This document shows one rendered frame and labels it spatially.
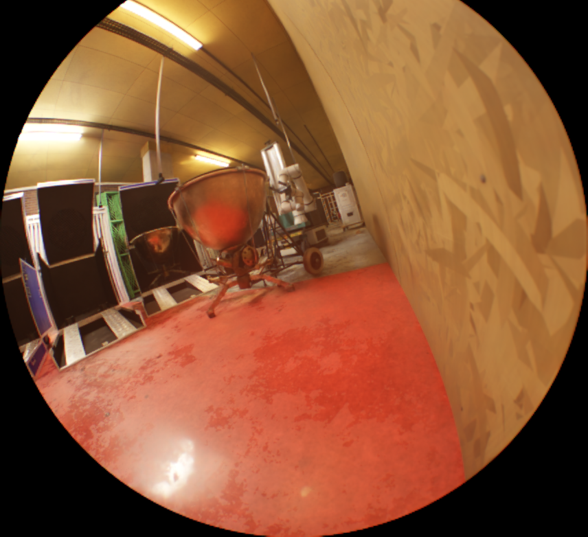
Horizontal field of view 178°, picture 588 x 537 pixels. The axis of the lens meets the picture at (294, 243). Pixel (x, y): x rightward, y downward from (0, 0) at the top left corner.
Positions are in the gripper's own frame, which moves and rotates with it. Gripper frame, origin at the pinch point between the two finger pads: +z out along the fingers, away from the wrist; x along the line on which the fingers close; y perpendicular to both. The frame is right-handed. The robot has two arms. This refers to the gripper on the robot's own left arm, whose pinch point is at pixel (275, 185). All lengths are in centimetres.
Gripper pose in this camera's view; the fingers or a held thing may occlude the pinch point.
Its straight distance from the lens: 168.8
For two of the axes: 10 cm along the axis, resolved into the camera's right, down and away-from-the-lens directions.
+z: -7.1, -1.1, -6.9
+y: -0.3, -9.8, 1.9
